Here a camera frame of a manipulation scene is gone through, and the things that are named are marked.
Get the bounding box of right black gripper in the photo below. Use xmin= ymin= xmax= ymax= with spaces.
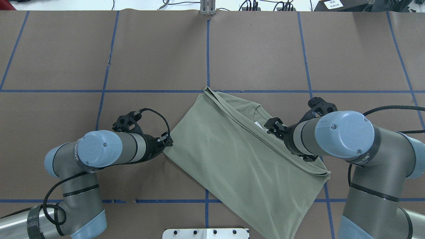
xmin=264 ymin=118 xmax=318 ymax=162

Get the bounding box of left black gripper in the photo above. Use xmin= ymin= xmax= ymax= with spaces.
xmin=143 ymin=132 xmax=173 ymax=162

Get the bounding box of olive green long-sleeve shirt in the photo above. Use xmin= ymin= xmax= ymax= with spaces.
xmin=164 ymin=87 xmax=330 ymax=239

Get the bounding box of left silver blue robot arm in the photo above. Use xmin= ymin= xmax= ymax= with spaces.
xmin=1 ymin=130 xmax=173 ymax=239

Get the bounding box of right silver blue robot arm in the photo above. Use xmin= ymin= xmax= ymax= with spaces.
xmin=264 ymin=111 xmax=424 ymax=239

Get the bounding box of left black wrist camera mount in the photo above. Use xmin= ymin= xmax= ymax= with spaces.
xmin=112 ymin=111 xmax=143 ymax=135

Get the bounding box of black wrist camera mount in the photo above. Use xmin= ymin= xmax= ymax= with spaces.
xmin=112 ymin=111 xmax=143 ymax=135
xmin=299 ymin=97 xmax=338 ymax=123

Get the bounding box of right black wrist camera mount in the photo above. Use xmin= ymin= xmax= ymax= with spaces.
xmin=299 ymin=97 xmax=338 ymax=123

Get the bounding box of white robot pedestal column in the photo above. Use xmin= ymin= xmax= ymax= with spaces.
xmin=162 ymin=227 xmax=250 ymax=239

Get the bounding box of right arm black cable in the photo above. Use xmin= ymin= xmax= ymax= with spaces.
xmin=347 ymin=105 xmax=425 ymax=186

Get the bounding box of aluminium frame post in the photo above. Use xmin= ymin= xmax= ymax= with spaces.
xmin=199 ymin=0 xmax=216 ymax=16

